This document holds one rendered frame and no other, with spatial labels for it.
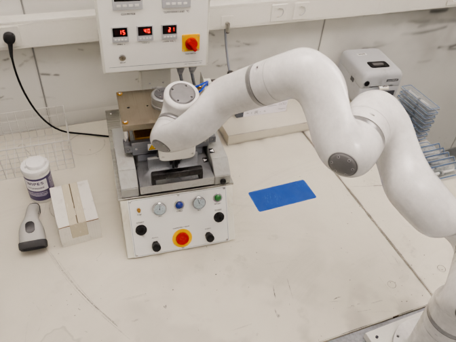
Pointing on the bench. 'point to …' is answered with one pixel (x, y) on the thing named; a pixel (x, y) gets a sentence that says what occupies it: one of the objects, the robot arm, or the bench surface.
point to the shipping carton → (75, 213)
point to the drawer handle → (176, 173)
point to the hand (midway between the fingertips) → (174, 160)
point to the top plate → (143, 107)
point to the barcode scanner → (32, 230)
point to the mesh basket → (37, 145)
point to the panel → (178, 220)
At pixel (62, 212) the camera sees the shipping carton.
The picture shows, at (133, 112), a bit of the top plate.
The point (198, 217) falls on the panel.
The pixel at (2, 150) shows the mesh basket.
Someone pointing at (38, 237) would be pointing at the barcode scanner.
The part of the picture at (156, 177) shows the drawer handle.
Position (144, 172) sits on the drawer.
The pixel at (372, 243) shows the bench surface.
